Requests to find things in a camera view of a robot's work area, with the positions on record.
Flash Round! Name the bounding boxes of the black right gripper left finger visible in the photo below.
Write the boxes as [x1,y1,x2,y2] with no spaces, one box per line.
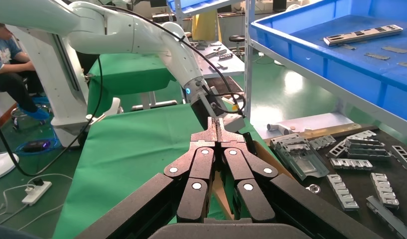
[76,117,220,239]

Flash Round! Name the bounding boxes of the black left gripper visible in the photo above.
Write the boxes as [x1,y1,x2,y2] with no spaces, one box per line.
[190,97,258,156]

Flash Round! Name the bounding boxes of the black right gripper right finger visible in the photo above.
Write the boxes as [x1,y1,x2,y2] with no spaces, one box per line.
[217,118,382,239]

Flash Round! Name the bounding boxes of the black tray with wooden rim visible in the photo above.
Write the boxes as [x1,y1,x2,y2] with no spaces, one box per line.
[263,122,407,239]

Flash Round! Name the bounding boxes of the black box with purple light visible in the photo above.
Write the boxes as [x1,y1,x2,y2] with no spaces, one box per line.
[23,139,52,153]

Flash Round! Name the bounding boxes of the small grey metal strip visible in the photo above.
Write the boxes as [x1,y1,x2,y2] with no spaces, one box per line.
[270,132,303,147]

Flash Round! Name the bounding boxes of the large flat grey metal plate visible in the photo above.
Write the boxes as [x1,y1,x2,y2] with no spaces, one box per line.
[269,133,330,182]

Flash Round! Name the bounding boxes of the small metal washer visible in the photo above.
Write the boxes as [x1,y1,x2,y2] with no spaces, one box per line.
[305,183,322,195]

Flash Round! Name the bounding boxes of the white low shelf board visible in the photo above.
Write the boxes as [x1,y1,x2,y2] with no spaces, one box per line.
[259,111,356,140]

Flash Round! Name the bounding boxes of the white work table with tools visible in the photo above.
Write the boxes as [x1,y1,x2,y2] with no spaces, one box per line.
[189,40,247,80]

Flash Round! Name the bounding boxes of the green tablecloth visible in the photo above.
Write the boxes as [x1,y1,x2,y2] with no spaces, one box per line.
[52,103,284,239]

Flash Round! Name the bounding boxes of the black round stool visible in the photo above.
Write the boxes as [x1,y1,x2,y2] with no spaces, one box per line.
[228,34,246,55]

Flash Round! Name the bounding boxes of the yellow cabinet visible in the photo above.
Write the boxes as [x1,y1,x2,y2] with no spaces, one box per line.
[191,9,221,42]

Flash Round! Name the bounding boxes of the green covered side table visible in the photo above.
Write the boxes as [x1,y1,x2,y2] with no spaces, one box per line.
[87,53,177,117]

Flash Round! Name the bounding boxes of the blue plastic bin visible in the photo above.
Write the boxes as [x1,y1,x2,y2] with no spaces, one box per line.
[166,0,244,16]
[249,0,407,125]

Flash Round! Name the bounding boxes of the long grey metal bar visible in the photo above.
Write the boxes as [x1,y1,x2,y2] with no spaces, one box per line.
[365,196,407,239]

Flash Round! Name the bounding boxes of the white robot torso column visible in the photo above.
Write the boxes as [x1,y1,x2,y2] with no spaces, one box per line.
[6,24,126,148]

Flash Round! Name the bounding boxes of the silver slotted shield plate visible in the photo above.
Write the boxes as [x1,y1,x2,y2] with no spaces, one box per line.
[323,24,404,47]

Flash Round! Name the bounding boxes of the white power strip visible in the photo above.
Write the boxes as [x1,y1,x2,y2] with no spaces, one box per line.
[21,180,53,207]

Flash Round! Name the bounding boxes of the white round floor base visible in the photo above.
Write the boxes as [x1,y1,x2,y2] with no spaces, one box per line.
[0,151,20,182]

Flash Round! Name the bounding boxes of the seated person blue shirt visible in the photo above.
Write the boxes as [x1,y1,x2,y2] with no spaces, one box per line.
[0,21,52,121]

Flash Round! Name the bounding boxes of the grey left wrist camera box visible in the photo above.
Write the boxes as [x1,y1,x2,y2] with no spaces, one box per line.
[221,113,247,133]

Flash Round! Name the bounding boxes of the slotted grey metal bracket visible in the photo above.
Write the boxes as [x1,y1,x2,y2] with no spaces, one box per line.
[308,134,337,151]
[346,129,378,141]
[369,172,401,210]
[329,157,376,171]
[325,174,360,212]

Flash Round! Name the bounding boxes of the perforated grey shelf post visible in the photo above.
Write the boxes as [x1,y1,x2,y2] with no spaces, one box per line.
[243,0,257,120]

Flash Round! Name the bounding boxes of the grey metal ladder bracket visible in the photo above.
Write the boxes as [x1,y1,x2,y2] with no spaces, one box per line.
[391,144,407,176]
[328,138,349,159]

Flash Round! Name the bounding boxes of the dark grey stacked metal bracket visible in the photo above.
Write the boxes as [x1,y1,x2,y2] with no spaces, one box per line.
[344,138,393,162]

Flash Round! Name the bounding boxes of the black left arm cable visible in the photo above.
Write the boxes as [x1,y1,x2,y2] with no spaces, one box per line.
[0,4,248,178]

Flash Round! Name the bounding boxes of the white floor cable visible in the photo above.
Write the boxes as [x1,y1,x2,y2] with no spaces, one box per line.
[0,173,74,232]

